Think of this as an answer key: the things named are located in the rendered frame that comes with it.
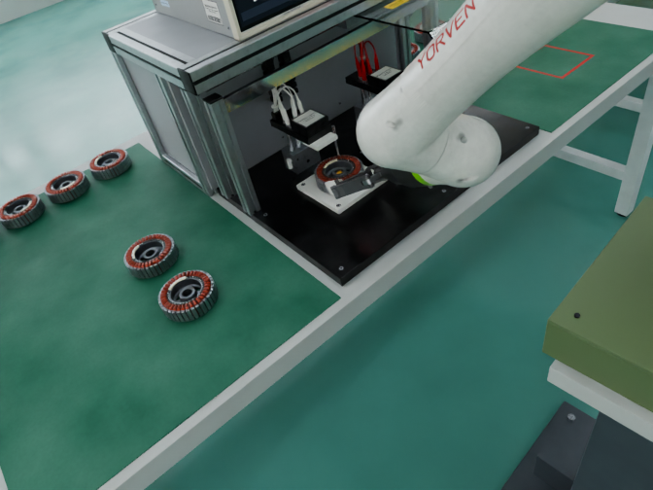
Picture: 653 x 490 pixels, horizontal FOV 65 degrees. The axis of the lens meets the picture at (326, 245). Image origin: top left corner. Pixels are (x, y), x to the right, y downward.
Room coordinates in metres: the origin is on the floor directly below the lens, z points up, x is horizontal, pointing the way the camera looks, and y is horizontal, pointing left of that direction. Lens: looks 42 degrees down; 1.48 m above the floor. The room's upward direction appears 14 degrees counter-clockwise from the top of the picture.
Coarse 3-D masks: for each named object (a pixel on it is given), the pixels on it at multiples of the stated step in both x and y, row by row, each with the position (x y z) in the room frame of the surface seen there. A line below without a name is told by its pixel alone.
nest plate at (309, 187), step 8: (312, 176) 1.01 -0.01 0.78; (304, 184) 0.99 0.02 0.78; (312, 184) 0.98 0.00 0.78; (376, 184) 0.92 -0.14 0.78; (304, 192) 0.97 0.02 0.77; (312, 192) 0.95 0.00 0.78; (320, 192) 0.94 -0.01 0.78; (360, 192) 0.90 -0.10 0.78; (368, 192) 0.91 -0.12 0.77; (320, 200) 0.92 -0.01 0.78; (328, 200) 0.90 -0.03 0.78; (336, 200) 0.90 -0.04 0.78; (344, 200) 0.89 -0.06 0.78; (352, 200) 0.88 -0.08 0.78; (336, 208) 0.87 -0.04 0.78; (344, 208) 0.87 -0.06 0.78
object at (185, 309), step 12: (180, 276) 0.77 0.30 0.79; (192, 276) 0.76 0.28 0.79; (204, 276) 0.76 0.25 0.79; (168, 288) 0.75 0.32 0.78; (180, 288) 0.76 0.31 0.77; (192, 288) 0.74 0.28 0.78; (204, 288) 0.72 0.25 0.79; (216, 288) 0.73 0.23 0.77; (168, 300) 0.71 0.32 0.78; (180, 300) 0.73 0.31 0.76; (192, 300) 0.69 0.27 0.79; (204, 300) 0.69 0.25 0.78; (168, 312) 0.69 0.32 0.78; (180, 312) 0.68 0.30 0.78; (192, 312) 0.68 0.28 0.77; (204, 312) 0.68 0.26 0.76
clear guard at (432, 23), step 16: (384, 0) 1.21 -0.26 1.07; (416, 0) 1.16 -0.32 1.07; (432, 0) 1.14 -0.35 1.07; (448, 0) 1.12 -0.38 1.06; (464, 0) 1.10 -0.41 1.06; (368, 16) 1.14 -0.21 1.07; (384, 16) 1.12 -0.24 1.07; (400, 16) 1.10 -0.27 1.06; (416, 16) 1.08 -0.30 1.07; (432, 16) 1.06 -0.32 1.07; (448, 16) 1.04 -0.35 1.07; (432, 32) 0.99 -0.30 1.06
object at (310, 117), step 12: (300, 120) 1.03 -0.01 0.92; (312, 120) 1.02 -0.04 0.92; (324, 120) 1.01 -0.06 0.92; (288, 132) 1.05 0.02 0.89; (300, 132) 1.01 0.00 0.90; (312, 132) 0.99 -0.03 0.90; (324, 132) 1.01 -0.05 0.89; (300, 144) 1.09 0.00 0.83; (312, 144) 0.99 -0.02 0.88; (324, 144) 0.98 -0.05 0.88
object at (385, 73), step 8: (376, 72) 1.17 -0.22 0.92; (384, 72) 1.16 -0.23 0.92; (392, 72) 1.15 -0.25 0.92; (400, 72) 1.14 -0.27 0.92; (352, 80) 1.21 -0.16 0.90; (360, 80) 1.20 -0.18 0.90; (368, 80) 1.16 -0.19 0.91; (376, 80) 1.14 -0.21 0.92; (384, 80) 1.12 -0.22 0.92; (392, 80) 1.12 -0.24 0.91; (368, 88) 1.16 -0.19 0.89; (376, 88) 1.14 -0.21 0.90; (384, 88) 1.12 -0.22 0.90; (368, 96) 1.21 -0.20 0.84
